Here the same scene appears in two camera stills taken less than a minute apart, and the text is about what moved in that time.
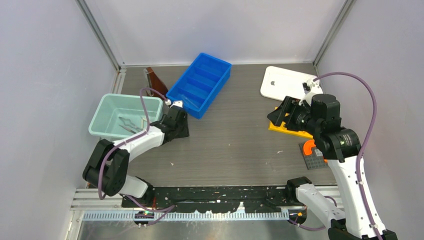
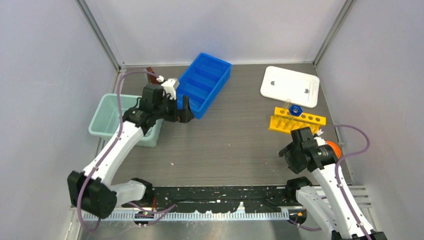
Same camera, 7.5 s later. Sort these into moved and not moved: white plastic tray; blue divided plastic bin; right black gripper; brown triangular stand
Moved: right black gripper
Not moved: white plastic tray; brown triangular stand; blue divided plastic bin
